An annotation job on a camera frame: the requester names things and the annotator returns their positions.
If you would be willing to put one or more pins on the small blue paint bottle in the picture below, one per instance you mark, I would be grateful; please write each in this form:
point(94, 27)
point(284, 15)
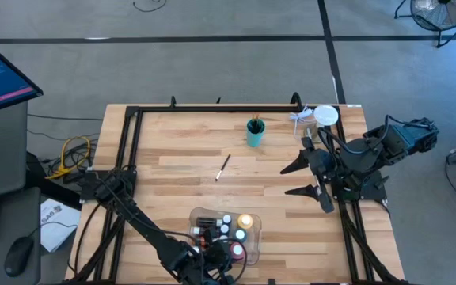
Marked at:
point(226, 219)
point(224, 229)

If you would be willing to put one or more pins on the large yellow paint bottle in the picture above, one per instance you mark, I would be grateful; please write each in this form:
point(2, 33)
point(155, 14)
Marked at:
point(245, 221)

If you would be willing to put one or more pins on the black aluminium table frame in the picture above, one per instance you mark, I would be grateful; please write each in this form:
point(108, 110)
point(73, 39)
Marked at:
point(220, 109)

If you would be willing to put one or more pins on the large red paint bottle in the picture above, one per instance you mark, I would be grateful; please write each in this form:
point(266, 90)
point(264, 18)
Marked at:
point(236, 250)

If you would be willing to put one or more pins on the clear plastic bin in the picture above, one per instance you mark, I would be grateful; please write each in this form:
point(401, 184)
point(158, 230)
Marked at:
point(251, 245)

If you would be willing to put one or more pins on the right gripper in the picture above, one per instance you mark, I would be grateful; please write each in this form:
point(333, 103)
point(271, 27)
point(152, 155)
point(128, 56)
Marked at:
point(321, 166)

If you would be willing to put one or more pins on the reddish brown paint bottle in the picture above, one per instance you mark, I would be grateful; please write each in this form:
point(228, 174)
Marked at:
point(201, 240)

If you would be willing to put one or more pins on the black paintbrush orange ferrule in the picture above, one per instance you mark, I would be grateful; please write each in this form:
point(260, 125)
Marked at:
point(258, 117)

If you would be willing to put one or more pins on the black paintbrush silver ferrule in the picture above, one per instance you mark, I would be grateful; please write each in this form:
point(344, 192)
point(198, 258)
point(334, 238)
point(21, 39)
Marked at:
point(223, 168)

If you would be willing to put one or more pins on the white paper booklet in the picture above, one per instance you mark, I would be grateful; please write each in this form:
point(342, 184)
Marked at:
point(59, 227)

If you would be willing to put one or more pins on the black computer mouse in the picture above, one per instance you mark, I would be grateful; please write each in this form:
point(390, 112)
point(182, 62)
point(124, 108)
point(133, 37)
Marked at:
point(18, 255)

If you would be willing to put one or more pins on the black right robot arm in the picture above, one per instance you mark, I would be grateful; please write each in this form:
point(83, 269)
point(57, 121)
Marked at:
point(390, 142)

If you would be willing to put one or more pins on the black floor fan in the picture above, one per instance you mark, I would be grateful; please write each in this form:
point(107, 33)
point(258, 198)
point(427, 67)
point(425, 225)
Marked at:
point(441, 16)

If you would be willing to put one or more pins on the dark brown paint bottle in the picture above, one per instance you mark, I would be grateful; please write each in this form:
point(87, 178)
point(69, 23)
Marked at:
point(196, 230)

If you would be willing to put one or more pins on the white mushroom-shaped stand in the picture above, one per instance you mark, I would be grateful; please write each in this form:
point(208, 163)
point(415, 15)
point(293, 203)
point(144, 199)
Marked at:
point(326, 115)

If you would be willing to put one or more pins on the clear jar white lid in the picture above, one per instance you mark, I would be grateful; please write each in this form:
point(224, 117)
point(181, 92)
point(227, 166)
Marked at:
point(331, 138)

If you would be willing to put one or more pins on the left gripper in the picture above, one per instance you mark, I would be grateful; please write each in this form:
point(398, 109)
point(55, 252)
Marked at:
point(216, 255)

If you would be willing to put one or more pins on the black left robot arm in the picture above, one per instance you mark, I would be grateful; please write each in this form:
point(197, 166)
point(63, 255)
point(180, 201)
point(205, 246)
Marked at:
point(153, 237)

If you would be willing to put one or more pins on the grey computer desk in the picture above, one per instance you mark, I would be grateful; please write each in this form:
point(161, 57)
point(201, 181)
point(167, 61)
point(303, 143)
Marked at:
point(2, 158)

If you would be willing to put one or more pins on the teal plastic cup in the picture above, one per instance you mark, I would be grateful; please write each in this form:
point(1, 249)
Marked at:
point(255, 136)

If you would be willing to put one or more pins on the bronze paint bottle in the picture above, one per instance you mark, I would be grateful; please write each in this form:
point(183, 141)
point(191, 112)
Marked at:
point(208, 222)

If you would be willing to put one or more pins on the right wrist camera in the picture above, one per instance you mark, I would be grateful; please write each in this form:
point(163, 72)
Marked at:
point(307, 143)

